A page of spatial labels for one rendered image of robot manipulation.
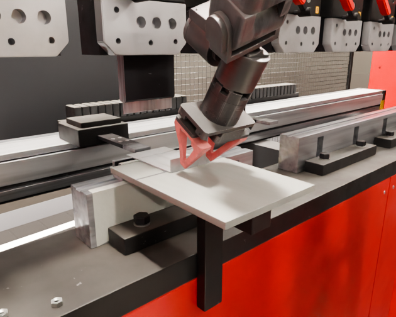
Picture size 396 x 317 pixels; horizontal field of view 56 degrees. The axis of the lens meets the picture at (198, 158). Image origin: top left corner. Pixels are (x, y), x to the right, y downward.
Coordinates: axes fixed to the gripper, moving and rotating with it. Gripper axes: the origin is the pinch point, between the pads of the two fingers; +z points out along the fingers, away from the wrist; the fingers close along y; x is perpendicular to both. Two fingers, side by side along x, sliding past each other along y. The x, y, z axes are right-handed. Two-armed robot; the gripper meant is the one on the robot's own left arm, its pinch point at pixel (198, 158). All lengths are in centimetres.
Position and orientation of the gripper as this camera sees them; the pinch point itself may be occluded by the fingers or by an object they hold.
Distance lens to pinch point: 59.0
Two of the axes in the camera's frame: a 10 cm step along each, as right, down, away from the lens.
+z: -3.3, 7.1, 6.2
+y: -7.5, 2.0, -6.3
